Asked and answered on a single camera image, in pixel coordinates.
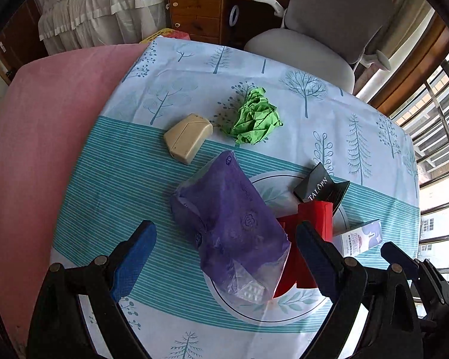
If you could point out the window grille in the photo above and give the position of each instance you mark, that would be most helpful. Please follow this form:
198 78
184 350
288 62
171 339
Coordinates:
439 179

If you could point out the tree print tablecloth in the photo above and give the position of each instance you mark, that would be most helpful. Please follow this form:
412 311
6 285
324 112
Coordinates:
134 179

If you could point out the wooden desk with drawers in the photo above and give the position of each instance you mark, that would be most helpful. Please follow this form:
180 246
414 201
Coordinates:
198 7

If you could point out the small beige box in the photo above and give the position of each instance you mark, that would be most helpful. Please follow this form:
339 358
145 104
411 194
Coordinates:
187 138

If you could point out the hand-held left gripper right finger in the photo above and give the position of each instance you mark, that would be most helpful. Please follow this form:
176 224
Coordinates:
314 258

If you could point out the black box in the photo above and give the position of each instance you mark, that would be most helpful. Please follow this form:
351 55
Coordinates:
316 187

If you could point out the white plate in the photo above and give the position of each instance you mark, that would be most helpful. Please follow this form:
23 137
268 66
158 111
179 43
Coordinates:
280 192

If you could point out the white lace cover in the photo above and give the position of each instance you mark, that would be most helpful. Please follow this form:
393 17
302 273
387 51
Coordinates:
97 7

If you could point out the yellow red packet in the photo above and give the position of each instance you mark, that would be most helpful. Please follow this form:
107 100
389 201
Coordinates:
168 35

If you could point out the red box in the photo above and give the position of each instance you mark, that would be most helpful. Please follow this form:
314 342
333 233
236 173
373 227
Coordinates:
314 217

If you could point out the pink blanket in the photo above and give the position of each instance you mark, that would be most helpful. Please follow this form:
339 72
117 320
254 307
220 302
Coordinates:
41 138

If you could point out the grey office chair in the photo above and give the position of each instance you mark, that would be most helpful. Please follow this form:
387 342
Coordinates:
321 11

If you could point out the pale curtain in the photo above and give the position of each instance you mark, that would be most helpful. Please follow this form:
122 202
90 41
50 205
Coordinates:
396 52

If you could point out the dark wooden cabinet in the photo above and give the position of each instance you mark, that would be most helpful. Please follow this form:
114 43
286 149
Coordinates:
18 45

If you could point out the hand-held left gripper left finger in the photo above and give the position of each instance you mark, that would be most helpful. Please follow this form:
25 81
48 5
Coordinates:
134 254

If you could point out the white lavender box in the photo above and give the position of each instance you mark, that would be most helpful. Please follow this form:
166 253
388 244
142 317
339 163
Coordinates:
359 237

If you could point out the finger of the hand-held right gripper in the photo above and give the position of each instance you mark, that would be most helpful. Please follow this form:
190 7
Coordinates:
396 256
436 282

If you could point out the crumpled green paper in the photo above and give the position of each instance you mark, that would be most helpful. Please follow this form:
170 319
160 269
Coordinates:
256 117

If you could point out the purple plastic bag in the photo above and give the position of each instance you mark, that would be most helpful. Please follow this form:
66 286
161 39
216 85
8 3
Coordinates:
232 217

